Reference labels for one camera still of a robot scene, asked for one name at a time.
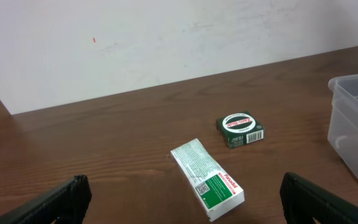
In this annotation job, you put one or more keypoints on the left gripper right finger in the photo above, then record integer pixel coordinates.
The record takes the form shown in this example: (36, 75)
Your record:
(306, 202)

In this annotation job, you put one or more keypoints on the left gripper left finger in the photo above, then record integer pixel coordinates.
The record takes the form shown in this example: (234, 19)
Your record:
(67, 203)

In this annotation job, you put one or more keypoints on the clear plastic container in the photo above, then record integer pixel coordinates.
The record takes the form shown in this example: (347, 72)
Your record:
(343, 127)

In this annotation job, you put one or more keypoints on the white green Panadol box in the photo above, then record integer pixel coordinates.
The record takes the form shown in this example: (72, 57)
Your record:
(216, 190)

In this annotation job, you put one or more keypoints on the dark green Zam-Buk box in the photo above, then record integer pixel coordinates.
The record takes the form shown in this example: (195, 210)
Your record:
(240, 129)

